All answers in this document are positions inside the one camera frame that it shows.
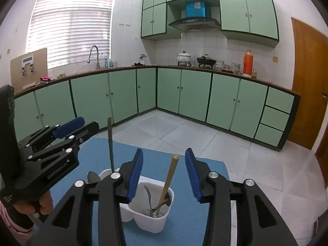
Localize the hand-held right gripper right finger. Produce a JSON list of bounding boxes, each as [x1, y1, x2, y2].
[[184, 148, 299, 246]]

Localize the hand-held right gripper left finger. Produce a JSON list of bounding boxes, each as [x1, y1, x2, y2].
[[38, 148, 144, 246]]

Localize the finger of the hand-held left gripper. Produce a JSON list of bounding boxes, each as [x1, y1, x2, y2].
[[18, 116, 85, 150], [28, 122, 99, 162]]

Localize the silver spoon with patterned handle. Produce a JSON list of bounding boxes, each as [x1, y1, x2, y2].
[[143, 182, 155, 212]]

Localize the bamboo chopstick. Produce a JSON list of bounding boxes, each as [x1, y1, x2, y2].
[[156, 154, 179, 215]]

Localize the grey metal chopstick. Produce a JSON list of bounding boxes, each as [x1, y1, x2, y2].
[[107, 117, 115, 173]]

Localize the plain silver spoon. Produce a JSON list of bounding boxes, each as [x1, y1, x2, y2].
[[151, 193, 172, 214]]

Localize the black plastic spoon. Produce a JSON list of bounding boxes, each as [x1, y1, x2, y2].
[[87, 171, 101, 185]]

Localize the white two-compartment utensil holder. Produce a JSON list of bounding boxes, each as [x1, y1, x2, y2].
[[99, 168, 175, 233]]

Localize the person's left forearm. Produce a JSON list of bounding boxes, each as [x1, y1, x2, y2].
[[0, 202, 34, 235]]

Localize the person's left hand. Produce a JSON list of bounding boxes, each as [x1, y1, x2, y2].
[[14, 192, 53, 216]]

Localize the blue tablecloth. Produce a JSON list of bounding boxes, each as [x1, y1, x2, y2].
[[50, 137, 231, 246]]

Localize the steel kitchen faucet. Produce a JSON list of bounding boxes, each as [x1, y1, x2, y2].
[[87, 45, 101, 69]]

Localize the green base cabinet run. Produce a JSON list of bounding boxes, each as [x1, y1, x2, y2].
[[13, 65, 301, 151]]

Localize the green drawer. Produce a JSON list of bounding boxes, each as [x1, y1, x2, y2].
[[260, 106, 290, 131], [254, 124, 284, 147], [265, 87, 295, 114]]

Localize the white window blinds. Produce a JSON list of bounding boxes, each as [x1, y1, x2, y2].
[[26, 0, 116, 69]]

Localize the black wok with lid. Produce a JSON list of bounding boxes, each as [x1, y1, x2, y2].
[[196, 55, 217, 69]]

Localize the white lidded pot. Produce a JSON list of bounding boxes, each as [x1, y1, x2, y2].
[[177, 51, 192, 66]]

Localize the orange thermos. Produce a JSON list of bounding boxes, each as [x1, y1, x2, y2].
[[243, 49, 254, 77]]

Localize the black range hood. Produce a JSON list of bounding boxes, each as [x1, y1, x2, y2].
[[168, 17, 221, 32]]

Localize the blue box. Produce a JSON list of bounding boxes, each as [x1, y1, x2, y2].
[[185, 1, 206, 18]]

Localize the cardboard box with handles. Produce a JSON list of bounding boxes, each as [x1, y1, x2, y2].
[[10, 48, 48, 94]]

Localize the green double-row wall cabinet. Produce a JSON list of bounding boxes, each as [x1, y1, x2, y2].
[[141, 0, 182, 41]]

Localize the wooden door with handle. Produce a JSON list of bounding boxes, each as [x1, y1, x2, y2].
[[287, 17, 328, 150]]

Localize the green wide wall cabinet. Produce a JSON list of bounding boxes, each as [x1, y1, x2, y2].
[[216, 0, 280, 49]]

